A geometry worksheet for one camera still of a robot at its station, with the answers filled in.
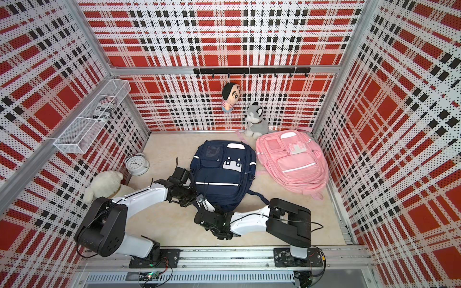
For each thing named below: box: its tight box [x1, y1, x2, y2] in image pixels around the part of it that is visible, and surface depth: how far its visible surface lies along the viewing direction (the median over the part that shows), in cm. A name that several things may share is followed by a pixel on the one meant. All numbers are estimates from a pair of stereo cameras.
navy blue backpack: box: [190, 139, 270, 211], surface depth 101 cm
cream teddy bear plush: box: [83, 170, 136, 203], surface depth 78 cm
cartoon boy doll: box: [222, 82, 241, 112], surface depth 94 cm
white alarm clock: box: [124, 153, 151, 177], surface depth 103 cm
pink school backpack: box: [255, 129, 329, 201], surface depth 103 cm
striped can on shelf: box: [92, 96, 118, 123], surface depth 76 cm
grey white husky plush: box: [244, 101, 269, 139], surface depth 113 cm
